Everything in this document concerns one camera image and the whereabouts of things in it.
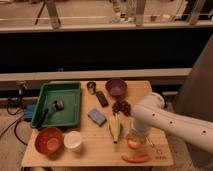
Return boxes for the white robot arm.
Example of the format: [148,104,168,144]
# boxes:
[130,93,213,154]

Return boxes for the green plastic tray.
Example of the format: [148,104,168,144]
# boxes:
[31,82,81,129]

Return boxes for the yellow corn cob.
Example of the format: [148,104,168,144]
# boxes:
[109,113,123,143]

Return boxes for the dark red grapes bunch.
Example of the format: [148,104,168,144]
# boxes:
[112,100,131,116]

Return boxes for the blue sponge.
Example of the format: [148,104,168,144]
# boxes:
[88,108,107,126]

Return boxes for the black rectangular bar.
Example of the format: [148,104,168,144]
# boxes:
[96,91,109,107]

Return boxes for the purple bowl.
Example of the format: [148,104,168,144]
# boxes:
[105,78,127,97]

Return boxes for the white plastic cup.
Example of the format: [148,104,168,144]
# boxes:
[64,131,83,152]

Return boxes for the small metal cup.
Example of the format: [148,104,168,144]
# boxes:
[87,81,96,95]

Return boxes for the orange red bowl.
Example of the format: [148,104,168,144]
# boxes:
[35,127,63,156]

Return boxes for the blue box beside table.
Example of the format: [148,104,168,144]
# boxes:
[24,104,35,121]

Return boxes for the black handled dish brush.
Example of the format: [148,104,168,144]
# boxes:
[36,100,64,129]

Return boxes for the black cables on floor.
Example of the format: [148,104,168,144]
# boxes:
[0,83,29,146]

